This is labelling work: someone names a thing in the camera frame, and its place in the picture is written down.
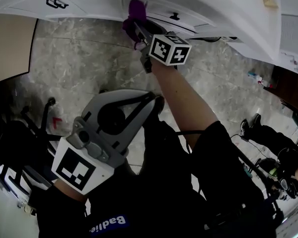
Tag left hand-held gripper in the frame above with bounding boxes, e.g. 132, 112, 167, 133
51, 117, 126, 195

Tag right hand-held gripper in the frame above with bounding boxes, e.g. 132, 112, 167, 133
133, 20, 192, 74

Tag purple cloth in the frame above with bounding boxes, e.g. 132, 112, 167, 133
122, 0, 149, 51

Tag person's right forearm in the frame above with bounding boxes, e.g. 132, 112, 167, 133
150, 58, 222, 151

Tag person's left forearm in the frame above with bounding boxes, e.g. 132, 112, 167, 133
52, 181, 89, 203

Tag person's black trousers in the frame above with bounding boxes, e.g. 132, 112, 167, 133
141, 119, 197, 180

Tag black office chair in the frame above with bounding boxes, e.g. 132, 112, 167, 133
0, 97, 65, 193

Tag white vanity cabinet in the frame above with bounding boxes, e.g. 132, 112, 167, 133
0, 0, 284, 66

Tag person's black shirt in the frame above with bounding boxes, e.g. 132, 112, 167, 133
36, 120, 279, 238

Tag white blue tube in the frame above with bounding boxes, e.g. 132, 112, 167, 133
247, 71, 264, 83

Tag white red tube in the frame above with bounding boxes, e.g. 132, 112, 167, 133
259, 79, 274, 89

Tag white vented appliance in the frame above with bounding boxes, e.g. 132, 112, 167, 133
278, 0, 298, 79

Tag dark brown wooden cabinet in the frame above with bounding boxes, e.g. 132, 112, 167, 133
263, 64, 298, 135

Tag black camera cable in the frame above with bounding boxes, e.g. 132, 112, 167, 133
173, 129, 207, 156

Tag black cabinet door handle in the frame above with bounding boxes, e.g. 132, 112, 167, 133
52, 0, 70, 9
44, 0, 62, 8

